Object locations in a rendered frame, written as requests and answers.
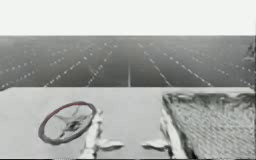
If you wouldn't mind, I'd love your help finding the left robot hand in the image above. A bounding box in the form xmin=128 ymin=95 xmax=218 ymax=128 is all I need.
xmin=89 ymin=110 xmax=105 ymax=134

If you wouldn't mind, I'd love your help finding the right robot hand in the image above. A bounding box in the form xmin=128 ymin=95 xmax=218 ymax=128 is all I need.
xmin=159 ymin=115 xmax=173 ymax=136

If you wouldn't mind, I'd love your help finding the grey table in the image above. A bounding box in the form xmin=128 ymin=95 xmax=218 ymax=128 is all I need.
xmin=0 ymin=86 xmax=256 ymax=160

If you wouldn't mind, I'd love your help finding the grey mesh tray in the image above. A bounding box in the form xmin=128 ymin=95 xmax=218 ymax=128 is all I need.
xmin=161 ymin=92 xmax=256 ymax=160

